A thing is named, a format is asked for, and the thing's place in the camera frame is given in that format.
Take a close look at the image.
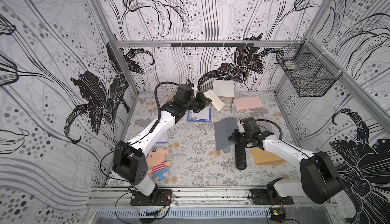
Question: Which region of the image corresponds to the pink envelope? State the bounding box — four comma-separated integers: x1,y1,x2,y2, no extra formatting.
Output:
234,96,265,110

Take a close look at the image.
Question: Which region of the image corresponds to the black wall bar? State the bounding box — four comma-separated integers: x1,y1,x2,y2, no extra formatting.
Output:
170,42,255,47

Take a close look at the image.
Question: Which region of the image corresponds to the dark grey envelope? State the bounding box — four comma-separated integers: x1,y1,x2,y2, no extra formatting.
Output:
214,117,238,151

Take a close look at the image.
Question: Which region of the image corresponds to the white mini drawer box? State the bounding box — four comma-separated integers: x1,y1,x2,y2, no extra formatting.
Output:
212,80,235,111

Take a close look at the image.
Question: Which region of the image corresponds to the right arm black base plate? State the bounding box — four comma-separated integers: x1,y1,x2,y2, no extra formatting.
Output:
247,178,294,205

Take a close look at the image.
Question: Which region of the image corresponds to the black wire basket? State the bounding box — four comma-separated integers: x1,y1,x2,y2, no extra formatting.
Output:
276,44,342,97

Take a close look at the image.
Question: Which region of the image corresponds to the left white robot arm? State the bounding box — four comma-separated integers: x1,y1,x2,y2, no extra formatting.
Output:
112,82,212,197

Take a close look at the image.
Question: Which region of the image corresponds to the black remote control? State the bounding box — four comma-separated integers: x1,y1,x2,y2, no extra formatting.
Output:
235,144,247,170

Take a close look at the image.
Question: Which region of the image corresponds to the tan kraft envelope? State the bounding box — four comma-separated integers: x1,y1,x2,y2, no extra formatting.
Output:
250,148,286,165

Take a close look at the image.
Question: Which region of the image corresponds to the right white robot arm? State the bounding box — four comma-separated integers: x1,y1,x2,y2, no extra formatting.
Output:
229,117,344,204

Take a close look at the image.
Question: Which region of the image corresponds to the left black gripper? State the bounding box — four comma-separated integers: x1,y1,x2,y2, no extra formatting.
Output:
181,90,210,112

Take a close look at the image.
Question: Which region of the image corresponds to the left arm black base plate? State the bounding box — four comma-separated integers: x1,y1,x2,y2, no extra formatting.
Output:
130,189,173,206

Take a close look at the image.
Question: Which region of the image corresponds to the small green circuit board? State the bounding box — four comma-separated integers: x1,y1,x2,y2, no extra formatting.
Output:
269,208,286,223

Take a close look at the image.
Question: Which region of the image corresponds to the pig plush toy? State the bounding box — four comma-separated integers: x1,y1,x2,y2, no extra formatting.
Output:
146,148,172,182

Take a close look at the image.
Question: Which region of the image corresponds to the white slotted cable duct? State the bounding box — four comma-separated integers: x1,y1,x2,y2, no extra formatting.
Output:
95,207,268,219

